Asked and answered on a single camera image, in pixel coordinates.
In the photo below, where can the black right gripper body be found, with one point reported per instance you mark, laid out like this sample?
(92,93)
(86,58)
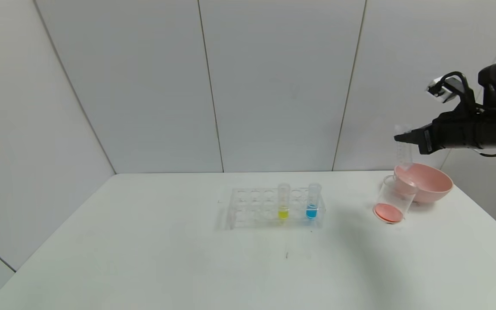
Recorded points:
(426,139)

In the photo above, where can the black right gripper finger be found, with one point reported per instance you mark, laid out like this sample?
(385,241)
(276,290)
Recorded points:
(411,137)

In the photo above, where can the test tube with red pigment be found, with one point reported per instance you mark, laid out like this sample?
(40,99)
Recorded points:
(404,157)

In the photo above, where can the test tube with blue pigment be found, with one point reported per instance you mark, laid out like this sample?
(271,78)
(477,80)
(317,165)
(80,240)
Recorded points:
(311,212)

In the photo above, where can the test tube with yellow pigment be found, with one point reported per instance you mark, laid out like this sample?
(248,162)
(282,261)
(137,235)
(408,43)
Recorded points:
(283,213)

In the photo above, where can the clear acrylic test tube rack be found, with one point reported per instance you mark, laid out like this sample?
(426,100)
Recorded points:
(252,206)

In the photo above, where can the pink bowl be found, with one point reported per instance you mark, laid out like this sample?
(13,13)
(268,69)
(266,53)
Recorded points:
(433,185)

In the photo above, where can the clear glass beaker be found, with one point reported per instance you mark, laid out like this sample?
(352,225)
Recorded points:
(388,213)

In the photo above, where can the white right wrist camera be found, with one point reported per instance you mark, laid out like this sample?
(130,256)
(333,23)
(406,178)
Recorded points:
(441,91)

